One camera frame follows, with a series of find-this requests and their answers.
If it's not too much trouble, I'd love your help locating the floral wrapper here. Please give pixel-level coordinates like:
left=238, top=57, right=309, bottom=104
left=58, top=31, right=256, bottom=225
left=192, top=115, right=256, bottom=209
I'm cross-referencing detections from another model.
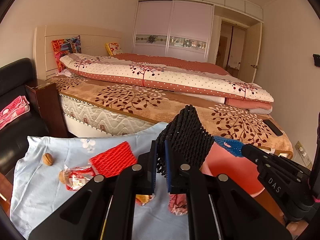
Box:
left=168, top=194, right=188, bottom=216

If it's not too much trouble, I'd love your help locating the red snack wrapper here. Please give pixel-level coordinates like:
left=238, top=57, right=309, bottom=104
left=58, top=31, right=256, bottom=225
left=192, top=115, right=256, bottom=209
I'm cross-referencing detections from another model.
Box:
left=64, top=166, right=95, bottom=191

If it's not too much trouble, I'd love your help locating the pink plastic basin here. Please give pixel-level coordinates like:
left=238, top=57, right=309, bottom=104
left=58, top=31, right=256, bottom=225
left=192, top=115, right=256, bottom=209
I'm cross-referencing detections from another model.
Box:
left=201, top=142, right=264, bottom=197

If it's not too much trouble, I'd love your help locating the bed with brown blanket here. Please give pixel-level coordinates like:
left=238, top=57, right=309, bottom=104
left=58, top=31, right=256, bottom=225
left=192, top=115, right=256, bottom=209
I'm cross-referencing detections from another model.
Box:
left=33, top=25, right=293, bottom=158

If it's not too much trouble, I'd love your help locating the pink folded towel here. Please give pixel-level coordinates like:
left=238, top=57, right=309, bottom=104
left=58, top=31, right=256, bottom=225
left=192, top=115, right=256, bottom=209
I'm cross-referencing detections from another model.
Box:
left=0, top=95, right=30, bottom=129

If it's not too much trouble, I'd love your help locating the walnut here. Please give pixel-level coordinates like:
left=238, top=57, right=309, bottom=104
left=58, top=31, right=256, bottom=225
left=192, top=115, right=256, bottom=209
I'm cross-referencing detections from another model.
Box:
left=59, top=170, right=69, bottom=185
left=42, top=153, right=54, bottom=166

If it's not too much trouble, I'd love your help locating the yellow plastic bag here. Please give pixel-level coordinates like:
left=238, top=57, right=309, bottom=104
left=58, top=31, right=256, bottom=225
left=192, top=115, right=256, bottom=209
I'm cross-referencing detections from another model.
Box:
left=136, top=194, right=155, bottom=206

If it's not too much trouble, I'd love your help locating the light blue floral cloth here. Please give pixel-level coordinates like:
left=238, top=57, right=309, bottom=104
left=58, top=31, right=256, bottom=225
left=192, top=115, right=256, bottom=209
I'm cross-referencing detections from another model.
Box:
left=9, top=122, right=189, bottom=239

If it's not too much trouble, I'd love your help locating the dark wood nightstand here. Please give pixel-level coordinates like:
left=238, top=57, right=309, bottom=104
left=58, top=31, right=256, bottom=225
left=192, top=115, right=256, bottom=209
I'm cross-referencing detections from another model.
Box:
left=25, top=79, right=68, bottom=138

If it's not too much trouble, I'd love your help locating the yellow pillow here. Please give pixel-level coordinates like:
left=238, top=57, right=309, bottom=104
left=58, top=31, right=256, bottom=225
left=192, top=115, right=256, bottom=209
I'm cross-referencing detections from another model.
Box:
left=105, top=42, right=123, bottom=56

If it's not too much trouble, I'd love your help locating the wall socket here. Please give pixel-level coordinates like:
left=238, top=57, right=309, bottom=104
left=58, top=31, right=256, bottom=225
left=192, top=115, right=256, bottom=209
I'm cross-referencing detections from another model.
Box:
left=295, top=141, right=313, bottom=169

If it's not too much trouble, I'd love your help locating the blue foam net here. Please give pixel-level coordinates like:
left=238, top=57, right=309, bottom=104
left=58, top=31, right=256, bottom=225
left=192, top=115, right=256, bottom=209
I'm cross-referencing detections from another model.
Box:
left=214, top=136, right=244, bottom=157

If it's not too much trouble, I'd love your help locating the walnut far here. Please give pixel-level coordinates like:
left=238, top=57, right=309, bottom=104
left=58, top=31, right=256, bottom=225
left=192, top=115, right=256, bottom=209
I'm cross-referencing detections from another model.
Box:
left=42, top=153, right=54, bottom=166

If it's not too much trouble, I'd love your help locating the white wardrobe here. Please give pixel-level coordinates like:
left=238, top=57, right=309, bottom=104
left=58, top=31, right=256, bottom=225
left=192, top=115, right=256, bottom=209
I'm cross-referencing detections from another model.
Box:
left=131, top=0, right=264, bottom=83

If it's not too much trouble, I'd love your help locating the black wall box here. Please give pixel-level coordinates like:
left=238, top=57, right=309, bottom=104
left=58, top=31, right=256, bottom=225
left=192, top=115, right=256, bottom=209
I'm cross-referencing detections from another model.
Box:
left=313, top=54, right=320, bottom=67

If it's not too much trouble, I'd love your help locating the walnut near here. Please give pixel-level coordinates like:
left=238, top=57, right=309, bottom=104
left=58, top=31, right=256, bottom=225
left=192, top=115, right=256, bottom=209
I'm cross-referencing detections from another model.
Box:
left=59, top=170, right=69, bottom=185

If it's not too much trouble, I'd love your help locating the black leather armchair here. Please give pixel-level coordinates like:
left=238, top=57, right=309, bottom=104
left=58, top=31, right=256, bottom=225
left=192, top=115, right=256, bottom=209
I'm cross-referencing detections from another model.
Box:
left=0, top=58, right=49, bottom=176

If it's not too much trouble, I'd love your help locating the red foam net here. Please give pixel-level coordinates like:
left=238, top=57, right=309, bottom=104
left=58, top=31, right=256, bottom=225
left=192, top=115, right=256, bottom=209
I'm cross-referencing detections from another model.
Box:
left=88, top=141, right=137, bottom=178

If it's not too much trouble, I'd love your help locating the colourful pillow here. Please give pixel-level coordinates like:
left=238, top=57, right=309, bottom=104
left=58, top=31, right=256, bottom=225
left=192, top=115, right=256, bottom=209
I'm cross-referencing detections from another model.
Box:
left=51, top=35, right=81, bottom=72

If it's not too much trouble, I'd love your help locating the white red dotted quilt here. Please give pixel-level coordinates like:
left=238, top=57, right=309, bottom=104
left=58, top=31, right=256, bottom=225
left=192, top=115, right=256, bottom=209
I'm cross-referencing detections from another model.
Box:
left=59, top=53, right=274, bottom=114

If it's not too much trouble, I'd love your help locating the black foam net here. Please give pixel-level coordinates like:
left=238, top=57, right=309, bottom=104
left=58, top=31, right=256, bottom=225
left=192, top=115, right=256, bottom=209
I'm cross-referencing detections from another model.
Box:
left=156, top=105, right=214, bottom=168

